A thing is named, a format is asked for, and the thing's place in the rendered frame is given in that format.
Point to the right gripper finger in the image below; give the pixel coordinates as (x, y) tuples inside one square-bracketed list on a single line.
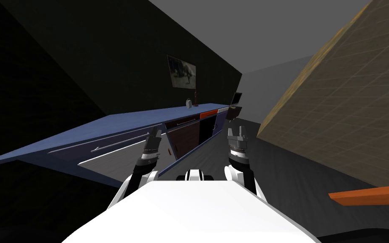
[(231, 132), (241, 132)]

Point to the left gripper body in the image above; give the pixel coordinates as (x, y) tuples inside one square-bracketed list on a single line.
[(152, 145)]

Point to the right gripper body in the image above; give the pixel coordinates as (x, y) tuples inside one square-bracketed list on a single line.
[(237, 144)]

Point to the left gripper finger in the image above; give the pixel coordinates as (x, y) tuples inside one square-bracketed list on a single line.
[(159, 129), (152, 131)]

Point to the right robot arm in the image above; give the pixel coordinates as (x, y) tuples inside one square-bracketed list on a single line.
[(245, 175)]

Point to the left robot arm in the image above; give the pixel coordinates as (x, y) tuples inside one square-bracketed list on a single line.
[(141, 172)]

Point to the brown cupboard door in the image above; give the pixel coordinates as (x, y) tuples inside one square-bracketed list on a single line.
[(185, 139)]

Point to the orange drawer front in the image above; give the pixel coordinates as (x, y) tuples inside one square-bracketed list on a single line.
[(208, 113)]

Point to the black monitor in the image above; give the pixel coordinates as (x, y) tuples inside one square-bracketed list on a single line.
[(236, 98)]

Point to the white jug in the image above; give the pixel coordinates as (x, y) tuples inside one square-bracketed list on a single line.
[(188, 103)]

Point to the blue kitchen cabinet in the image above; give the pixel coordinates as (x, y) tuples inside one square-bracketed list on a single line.
[(113, 123)]

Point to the dark red bottle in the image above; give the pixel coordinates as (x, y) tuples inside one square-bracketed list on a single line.
[(195, 99)]

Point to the dark purple drawer front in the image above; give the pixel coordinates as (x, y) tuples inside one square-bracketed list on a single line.
[(79, 150)]

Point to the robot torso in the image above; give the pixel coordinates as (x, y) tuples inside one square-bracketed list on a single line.
[(194, 212)]

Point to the orange table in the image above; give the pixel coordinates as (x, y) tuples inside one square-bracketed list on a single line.
[(373, 195)]

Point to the dark framed wall picture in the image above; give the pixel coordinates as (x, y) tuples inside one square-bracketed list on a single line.
[(181, 72)]

